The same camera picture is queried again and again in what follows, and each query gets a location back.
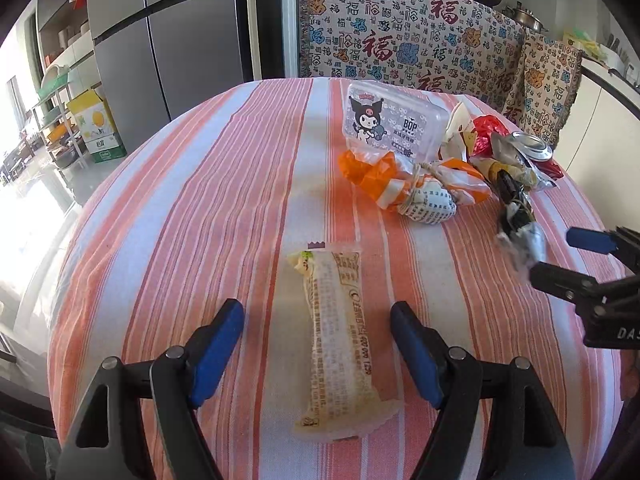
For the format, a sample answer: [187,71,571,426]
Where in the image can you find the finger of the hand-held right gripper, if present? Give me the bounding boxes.
[566,226,640,273]
[529,261,640,311]

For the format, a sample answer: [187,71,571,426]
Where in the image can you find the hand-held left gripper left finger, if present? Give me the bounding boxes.
[55,298,246,480]

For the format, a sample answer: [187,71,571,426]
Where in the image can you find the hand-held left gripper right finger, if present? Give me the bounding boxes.
[390,301,576,480]

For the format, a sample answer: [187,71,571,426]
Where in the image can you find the white bread wrapper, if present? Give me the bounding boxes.
[286,242,401,445]

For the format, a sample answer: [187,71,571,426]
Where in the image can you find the dark foil wrapper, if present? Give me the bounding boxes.
[470,155,551,273]

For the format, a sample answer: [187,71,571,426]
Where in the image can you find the red plastic wrapper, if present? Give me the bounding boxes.
[470,115,565,181]

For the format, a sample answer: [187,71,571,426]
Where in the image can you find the white kitchen counter cabinet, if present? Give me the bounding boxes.
[555,52,640,211]

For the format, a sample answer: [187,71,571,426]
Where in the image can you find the orange white wrapper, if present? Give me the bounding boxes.
[430,157,493,207]

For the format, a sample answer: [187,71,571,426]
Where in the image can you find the white printed packet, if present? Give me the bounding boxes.
[400,180,458,226]

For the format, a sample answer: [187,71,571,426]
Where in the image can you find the pink striped tablecloth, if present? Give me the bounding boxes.
[47,77,631,480]

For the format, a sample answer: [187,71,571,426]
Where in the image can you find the narrow patterned cloth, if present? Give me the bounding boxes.
[502,32,583,146]

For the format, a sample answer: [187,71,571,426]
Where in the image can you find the white paper wrapper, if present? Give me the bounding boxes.
[439,101,481,161]

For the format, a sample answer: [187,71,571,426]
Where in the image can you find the orange plastic wrapper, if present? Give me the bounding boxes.
[337,149,416,211]

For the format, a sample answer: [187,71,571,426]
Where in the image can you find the white utensil holder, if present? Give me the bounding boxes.
[600,35,633,76]

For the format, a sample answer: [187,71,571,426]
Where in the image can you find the yellow plastic bags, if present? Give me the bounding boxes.
[562,30,601,58]

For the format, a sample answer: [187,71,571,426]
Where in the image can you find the clear plastic box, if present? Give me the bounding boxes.
[341,80,448,161]

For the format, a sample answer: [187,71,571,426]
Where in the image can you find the steel pot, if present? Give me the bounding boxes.
[502,2,548,33]

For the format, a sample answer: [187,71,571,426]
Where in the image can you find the yellow cardboard box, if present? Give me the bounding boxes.
[66,89,127,163]

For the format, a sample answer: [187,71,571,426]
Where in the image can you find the large patterned cloth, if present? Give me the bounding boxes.
[297,0,528,108]

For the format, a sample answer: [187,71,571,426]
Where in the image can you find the wooden bench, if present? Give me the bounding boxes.
[0,135,38,186]

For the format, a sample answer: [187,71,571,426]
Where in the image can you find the metal rack with baskets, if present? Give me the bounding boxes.
[30,57,98,168]

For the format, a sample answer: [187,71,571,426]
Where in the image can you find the grey refrigerator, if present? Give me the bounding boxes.
[87,0,251,128]

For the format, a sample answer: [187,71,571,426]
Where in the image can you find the grey shelf cabinet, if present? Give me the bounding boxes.
[37,0,93,76]

